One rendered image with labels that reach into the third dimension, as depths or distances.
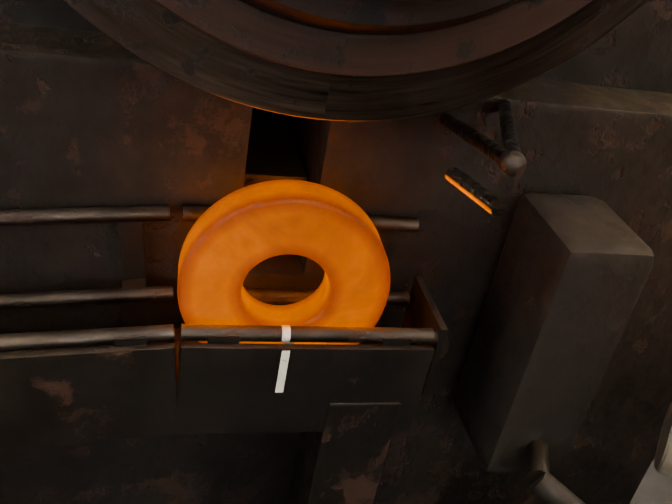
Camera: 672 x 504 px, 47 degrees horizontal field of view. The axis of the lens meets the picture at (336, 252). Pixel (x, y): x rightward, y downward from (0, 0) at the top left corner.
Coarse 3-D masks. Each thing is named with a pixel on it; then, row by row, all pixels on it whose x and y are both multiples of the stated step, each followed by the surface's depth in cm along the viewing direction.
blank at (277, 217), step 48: (240, 192) 53; (288, 192) 52; (336, 192) 55; (192, 240) 53; (240, 240) 53; (288, 240) 53; (336, 240) 54; (192, 288) 54; (240, 288) 55; (336, 288) 56; (384, 288) 57
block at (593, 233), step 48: (528, 240) 61; (576, 240) 57; (624, 240) 58; (528, 288) 61; (576, 288) 57; (624, 288) 58; (480, 336) 69; (528, 336) 61; (576, 336) 60; (480, 384) 69; (528, 384) 62; (576, 384) 63; (480, 432) 68; (528, 432) 65; (576, 432) 67
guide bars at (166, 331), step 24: (0, 336) 52; (24, 336) 52; (48, 336) 52; (72, 336) 52; (96, 336) 53; (120, 336) 53; (144, 336) 53; (168, 336) 54; (192, 336) 54; (216, 336) 54; (240, 336) 55; (264, 336) 55; (312, 336) 56; (336, 336) 57; (360, 336) 57; (384, 336) 58; (408, 336) 58; (432, 336) 58; (432, 360) 60
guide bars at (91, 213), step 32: (0, 224) 56; (32, 224) 56; (128, 224) 58; (384, 224) 62; (416, 224) 63; (128, 256) 60; (128, 288) 59; (160, 288) 59; (256, 288) 61; (128, 320) 61
